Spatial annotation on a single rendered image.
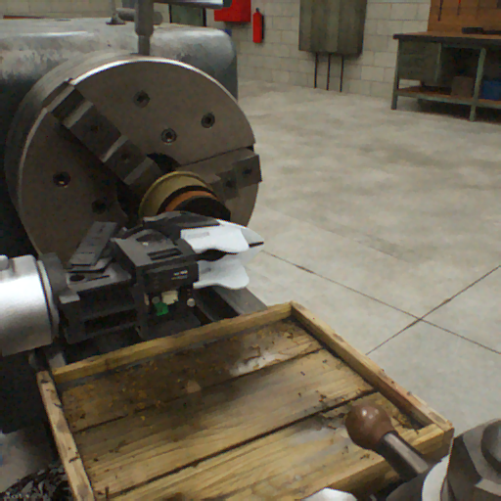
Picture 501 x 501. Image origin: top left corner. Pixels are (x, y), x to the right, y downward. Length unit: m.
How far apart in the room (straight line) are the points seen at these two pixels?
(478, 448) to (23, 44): 0.75
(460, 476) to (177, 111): 0.58
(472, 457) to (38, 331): 0.35
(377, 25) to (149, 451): 8.02
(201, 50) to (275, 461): 0.60
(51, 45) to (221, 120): 0.26
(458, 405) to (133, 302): 1.78
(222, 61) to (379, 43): 7.53
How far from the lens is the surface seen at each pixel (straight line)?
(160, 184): 0.62
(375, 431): 0.24
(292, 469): 0.58
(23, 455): 1.16
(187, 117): 0.71
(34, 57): 0.83
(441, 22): 7.86
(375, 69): 8.45
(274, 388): 0.67
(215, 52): 0.90
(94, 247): 0.53
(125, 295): 0.47
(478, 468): 0.19
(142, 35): 0.73
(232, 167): 0.69
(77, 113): 0.65
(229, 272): 0.54
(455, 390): 2.21
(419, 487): 0.22
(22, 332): 0.46
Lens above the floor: 1.30
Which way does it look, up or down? 26 degrees down
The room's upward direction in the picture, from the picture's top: straight up
